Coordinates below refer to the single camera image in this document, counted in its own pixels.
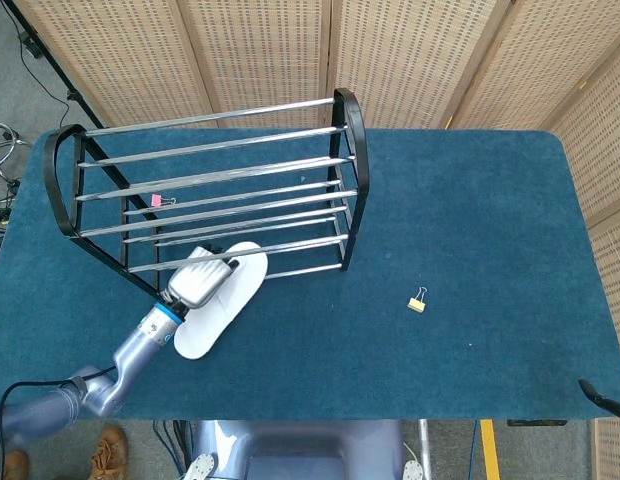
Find silver and black left robot hand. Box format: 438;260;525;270
162;243;241;309

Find white slipper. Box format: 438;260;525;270
173;241;269;361

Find black and chrome shoe rack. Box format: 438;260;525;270
43;87;370;301

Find brown leather boot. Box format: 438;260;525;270
0;449;30;480
89;424;130;480

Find blue-grey robot torso base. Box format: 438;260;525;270
182;419;426;480

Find yellow binder clip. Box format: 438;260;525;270
407;286;428;316

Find chrome chair base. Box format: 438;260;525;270
0;121;31;182

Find wicker folding screen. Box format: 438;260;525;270
9;0;620;480

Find blue carpet table cover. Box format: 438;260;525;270
0;127;620;422

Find white metal table leg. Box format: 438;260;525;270
417;419;434;480

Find black power adapter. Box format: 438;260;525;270
18;31;42;60

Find black cables under table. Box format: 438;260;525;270
152;419;192;480

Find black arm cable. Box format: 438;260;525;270
0;366;117;480

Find blue cable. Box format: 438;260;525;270
468;419;480;480

